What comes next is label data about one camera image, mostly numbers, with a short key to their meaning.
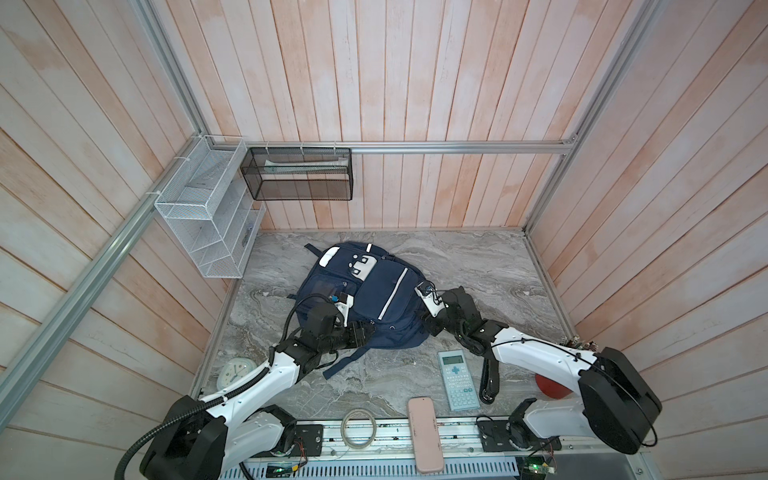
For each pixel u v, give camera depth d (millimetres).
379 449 729
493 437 730
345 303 764
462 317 654
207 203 687
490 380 815
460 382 817
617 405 420
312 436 731
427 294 743
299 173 1008
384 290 902
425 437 733
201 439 395
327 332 671
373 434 735
